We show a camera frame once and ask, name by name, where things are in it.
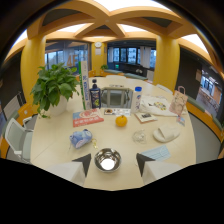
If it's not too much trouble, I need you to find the light blue face mask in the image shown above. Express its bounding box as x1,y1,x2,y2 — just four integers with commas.
139,144,172,162

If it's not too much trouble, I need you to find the clear plastic cup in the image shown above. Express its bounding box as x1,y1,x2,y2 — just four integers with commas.
132,129,148,145

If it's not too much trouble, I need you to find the white grey office chair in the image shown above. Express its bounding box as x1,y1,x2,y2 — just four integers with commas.
4,116,35,164

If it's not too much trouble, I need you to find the small photo book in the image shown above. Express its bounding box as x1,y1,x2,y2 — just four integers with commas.
134,111,158,124

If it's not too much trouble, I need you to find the tall white green box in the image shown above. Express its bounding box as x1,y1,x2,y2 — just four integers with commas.
78,60,93,111

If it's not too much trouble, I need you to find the white printed tote bag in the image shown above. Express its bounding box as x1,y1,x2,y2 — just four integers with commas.
139,95,178,118

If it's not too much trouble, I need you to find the dark blue bottle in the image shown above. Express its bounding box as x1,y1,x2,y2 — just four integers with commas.
89,78,102,110

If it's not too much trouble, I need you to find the stainless steel bowl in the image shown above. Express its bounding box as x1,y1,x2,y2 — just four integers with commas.
94,147,123,173

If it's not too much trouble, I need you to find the flat printed card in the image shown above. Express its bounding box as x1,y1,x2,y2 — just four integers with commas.
103,107,132,117

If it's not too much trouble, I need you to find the green potted plant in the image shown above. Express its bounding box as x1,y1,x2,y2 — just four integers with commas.
30,62,81,119

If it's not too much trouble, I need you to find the pink paper gift bag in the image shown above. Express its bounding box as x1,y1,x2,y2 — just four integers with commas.
168,85,189,117

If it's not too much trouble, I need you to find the red booklet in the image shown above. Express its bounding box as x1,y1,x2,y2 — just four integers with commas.
72,108,105,128

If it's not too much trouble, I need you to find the orange fruit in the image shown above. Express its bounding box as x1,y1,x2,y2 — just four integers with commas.
115,114,128,128

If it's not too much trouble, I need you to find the blue plush toy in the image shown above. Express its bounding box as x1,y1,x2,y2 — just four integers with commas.
69,129,93,149

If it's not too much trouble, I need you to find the white bottle blue cap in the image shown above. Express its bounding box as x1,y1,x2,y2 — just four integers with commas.
132,86,143,114

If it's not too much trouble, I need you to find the small blue packet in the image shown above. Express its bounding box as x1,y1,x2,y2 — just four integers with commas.
176,115,186,127

